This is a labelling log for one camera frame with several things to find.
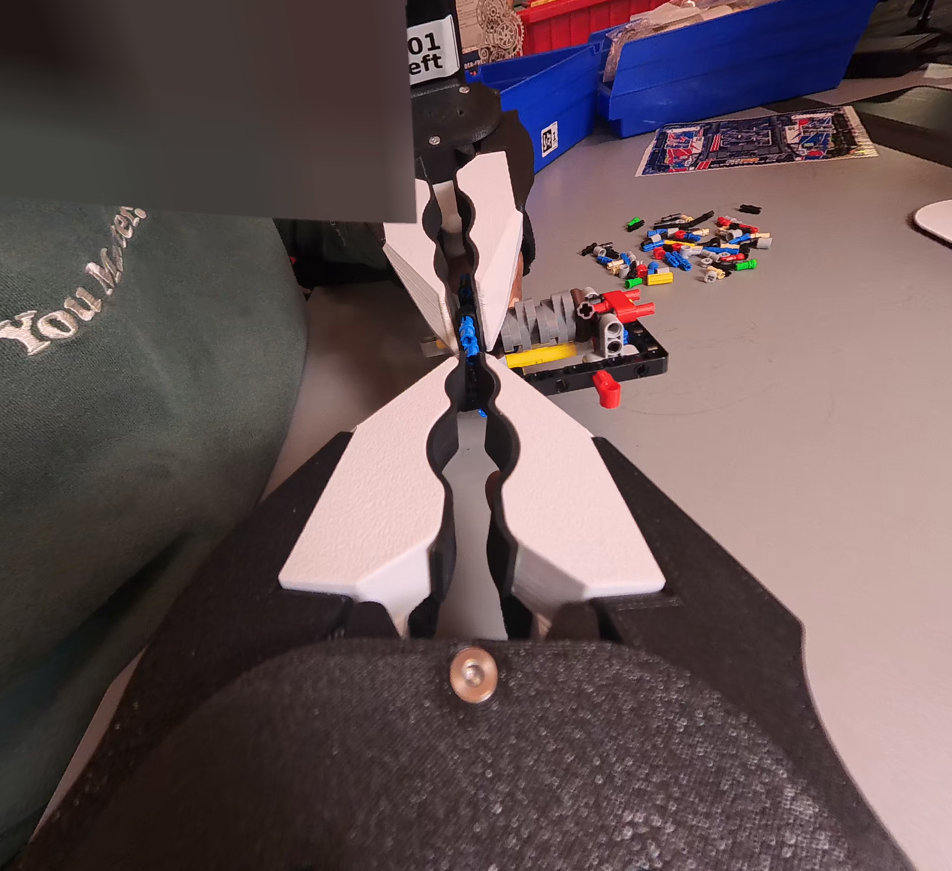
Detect lego engine frame assembly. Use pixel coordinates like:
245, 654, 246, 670
420, 287, 670, 411

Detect large blue plastic bin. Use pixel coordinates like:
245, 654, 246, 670
595, 0, 897, 140

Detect blue red sticker sheet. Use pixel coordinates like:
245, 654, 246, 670
636, 106, 879, 178

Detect white round disc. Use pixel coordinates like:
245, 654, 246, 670
913, 200, 952, 247

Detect black lego beam blue pins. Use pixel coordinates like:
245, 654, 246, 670
452, 274, 493, 417

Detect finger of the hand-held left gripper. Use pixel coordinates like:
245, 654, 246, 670
454, 151, 526, 353
383, 179, 456, 355

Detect pile of small lego pieces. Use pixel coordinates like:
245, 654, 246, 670
582, 203, 774, 290

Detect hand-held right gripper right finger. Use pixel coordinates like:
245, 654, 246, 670
476, 358, 667, 641

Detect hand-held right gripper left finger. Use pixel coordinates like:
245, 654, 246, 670
279, 354, 466, 639

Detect small blue plastic bin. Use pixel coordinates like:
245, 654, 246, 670
472, 41, 605, 176

